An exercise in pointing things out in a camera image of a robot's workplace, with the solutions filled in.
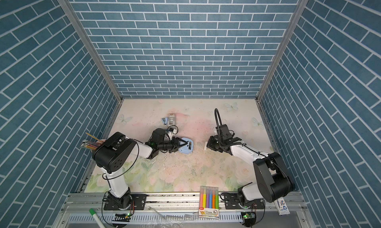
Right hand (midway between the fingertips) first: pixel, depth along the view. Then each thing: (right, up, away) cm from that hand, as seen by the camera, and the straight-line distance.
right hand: (207, 144), depth 90 cm
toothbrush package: (+35, -27, -18) cm, 48 cm away
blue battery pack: (-30, +14, +15) cm, 36 cm away
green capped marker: (-56, -29, -20) cm, 66 cm away
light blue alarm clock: (-14, -3, -2) cm, 14 cm away
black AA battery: (-11, 0, +1) cm, 11 cm away
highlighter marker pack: (0, -25, -17) cm, 30 cm away
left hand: (-12, -1, -1) cm, 12 cm away
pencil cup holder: (-62, +1, -8) cm, 62 cm away
